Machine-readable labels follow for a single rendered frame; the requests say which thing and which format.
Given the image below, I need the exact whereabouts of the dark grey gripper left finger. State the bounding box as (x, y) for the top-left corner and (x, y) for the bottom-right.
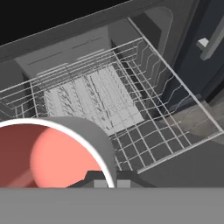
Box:
(66, 170), (110, 189)

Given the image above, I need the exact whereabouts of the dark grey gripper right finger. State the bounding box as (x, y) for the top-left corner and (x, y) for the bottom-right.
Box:
(115, 171), (158, 189)

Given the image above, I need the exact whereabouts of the grey bowl with red inside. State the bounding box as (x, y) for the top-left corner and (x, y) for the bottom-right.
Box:
(0, 115), (118, 189)

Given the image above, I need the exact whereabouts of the grey dishwasher door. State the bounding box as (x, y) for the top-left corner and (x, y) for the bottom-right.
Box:
(136, 132), (224, 189)

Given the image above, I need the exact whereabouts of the pale lower dishwasher rack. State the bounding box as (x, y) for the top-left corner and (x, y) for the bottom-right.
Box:
(43, 65), (145, 137)

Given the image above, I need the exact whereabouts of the dark blue cupboard door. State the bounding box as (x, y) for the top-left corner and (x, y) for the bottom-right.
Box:
(170, 0), (224, 110)

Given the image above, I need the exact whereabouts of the grey dishwasher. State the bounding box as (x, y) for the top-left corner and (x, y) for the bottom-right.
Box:
(0, 0), (224, 189)

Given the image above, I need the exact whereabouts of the white wire dishwasher rack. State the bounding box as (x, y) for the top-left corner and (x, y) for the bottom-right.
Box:
(0, 17), (224, 173)

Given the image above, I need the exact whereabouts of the grey cupboard door handle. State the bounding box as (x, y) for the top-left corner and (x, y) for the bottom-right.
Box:
(195, 15), (224, 61)

